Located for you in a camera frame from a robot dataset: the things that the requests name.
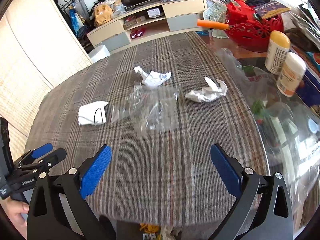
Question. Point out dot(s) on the floral cloth pile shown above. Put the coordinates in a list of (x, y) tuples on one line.
[(216, 12)]

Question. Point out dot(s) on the white paper piece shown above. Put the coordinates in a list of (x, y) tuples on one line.
[(92, 113)]

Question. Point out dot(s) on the black trash bin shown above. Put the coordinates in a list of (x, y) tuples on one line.
[(127, 230)]

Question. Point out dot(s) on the orange tool handle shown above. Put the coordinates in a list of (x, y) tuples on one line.
[(212, 24)]

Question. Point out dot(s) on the blue book on basket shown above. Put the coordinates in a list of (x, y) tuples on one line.
[(271, 9)]

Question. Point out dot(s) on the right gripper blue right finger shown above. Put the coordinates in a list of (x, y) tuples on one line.
[(228, 168)]

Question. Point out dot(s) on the bamboo folding screen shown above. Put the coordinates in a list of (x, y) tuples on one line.
[(38, 52)]

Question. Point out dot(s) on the white capped orange bottle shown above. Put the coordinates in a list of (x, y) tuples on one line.
[(291, 74)]

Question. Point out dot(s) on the person's left hand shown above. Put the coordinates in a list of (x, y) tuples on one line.
[(14, 210)]

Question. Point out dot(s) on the yellow plush backpack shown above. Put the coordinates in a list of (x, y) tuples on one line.
[(102, 14)]

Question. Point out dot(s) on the white round stool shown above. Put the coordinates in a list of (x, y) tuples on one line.
[(98, 53)]

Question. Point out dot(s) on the yellow capped white bottle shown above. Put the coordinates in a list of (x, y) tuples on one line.
[(278, 48)]

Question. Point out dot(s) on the red plastic basket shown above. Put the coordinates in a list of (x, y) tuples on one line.
[(248, 32)]

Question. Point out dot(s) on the grey plaid tablecloth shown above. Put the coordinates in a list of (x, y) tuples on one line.
[(159, 178)]

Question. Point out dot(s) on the beige grey TV cabinet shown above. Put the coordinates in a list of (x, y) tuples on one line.
[(148, 22)]

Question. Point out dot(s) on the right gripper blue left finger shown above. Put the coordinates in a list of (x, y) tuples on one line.
[(94, 170)]

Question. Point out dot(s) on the black coat rack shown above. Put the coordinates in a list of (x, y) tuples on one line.
[(76, 15)]

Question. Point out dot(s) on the clear plastic wrap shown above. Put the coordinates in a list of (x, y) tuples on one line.
[(148, 109)]

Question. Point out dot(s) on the white tissue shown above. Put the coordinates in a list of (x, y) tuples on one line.
[(153, 79)]

